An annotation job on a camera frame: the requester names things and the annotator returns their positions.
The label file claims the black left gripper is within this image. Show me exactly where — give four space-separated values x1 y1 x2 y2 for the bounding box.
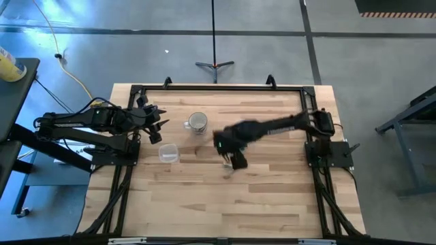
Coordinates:
134 104 170 133

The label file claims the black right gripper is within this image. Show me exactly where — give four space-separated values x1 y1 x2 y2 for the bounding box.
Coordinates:
216 138 247 169

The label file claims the clear glass mug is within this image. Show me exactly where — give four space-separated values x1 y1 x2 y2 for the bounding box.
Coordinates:
183 112 209 135

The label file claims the clear plastic container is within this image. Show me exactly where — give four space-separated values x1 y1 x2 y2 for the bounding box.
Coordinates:
158 143 180 164

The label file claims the black tripod stand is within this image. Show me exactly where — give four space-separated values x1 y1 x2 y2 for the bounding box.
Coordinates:
195 0 236 84

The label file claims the white paper sheet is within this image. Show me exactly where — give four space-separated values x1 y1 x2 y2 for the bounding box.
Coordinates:
53 138 95 165

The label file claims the blue wheeled cart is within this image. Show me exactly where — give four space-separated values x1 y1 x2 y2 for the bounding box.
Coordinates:
11 149 92 218

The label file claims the black side table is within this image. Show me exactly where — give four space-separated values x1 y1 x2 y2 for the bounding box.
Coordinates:
0 57 93 200

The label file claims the yellow wipes canister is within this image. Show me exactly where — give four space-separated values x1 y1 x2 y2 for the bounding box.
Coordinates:
0 46 28 83

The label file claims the black mat with hazard stripe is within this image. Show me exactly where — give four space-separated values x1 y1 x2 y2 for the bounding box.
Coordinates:
354 0 436 19

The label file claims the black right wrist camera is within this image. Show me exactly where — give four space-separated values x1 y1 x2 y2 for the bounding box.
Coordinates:
230 149 249 171

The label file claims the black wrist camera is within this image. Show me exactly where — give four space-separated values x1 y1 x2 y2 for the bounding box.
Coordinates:
230 149 249 171
148 124 164 145

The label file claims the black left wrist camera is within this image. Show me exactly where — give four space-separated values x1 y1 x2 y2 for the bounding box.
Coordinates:
148 124 164 145

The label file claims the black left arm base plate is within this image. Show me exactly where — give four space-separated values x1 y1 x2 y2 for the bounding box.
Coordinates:
91 140 141 167

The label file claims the black aluminium table frame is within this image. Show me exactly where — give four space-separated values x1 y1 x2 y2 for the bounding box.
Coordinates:
72 74 368 240

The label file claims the thin black floor cable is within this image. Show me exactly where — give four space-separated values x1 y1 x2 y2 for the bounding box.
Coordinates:
33 77 75 114

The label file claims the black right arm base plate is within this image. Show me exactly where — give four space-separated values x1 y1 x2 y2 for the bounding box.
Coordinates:
305 139 361 169

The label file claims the yellow extension cable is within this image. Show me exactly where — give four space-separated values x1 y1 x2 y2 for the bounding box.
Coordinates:
31 0 105 107

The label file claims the silver frame bracket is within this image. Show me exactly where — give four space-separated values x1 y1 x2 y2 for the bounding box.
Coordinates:
298 238 337 245
108 237 148 245

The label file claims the grey metal table frame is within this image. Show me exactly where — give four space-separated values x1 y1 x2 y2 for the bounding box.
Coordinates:
375 85 436 198

